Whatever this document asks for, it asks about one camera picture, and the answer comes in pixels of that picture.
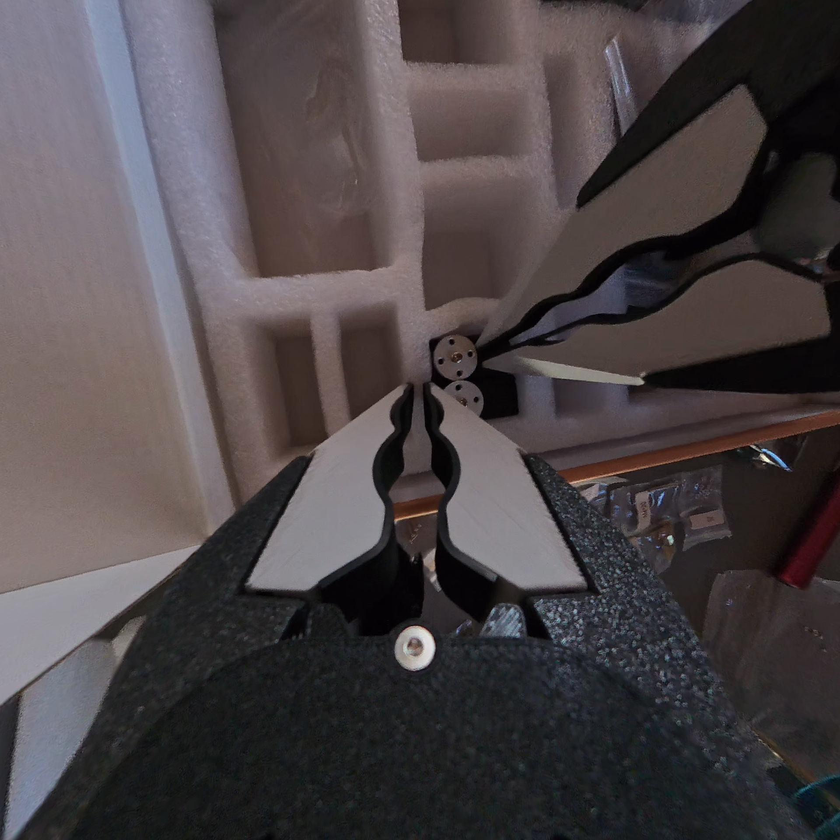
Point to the spread of hardware bags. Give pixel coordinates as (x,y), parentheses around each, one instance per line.
(656,505)

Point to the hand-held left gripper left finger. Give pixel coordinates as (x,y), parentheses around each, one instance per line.
(321,518)

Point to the grey desk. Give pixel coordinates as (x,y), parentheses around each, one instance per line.
(754,518)

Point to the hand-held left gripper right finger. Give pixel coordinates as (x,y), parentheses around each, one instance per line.
(512,518)

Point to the white foam insert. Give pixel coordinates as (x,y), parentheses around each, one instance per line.
(295,289)

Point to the red pen screwdriver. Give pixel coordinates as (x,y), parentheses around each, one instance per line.
(810,538)

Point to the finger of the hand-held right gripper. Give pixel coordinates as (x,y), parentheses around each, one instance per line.
(656,197)
(735,315)

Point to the large clear plastic bag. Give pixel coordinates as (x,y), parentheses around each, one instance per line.
(768,643)

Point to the orange and white cardboard box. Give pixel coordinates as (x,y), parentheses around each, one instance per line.
(52,328)

